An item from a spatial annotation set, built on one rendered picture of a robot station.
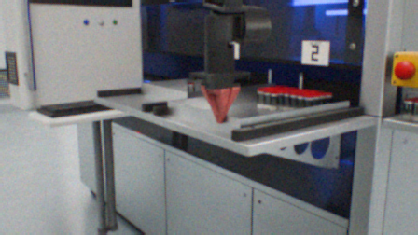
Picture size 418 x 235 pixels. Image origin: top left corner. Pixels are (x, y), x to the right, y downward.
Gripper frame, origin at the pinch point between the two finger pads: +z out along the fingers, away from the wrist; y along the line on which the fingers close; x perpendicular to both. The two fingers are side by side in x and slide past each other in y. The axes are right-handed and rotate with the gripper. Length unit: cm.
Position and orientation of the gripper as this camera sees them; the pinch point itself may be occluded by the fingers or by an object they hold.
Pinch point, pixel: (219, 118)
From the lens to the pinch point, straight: 78.7
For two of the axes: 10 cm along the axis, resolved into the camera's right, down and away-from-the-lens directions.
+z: 0.1, 9.8, 2.1
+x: -6.0, -1.7, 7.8
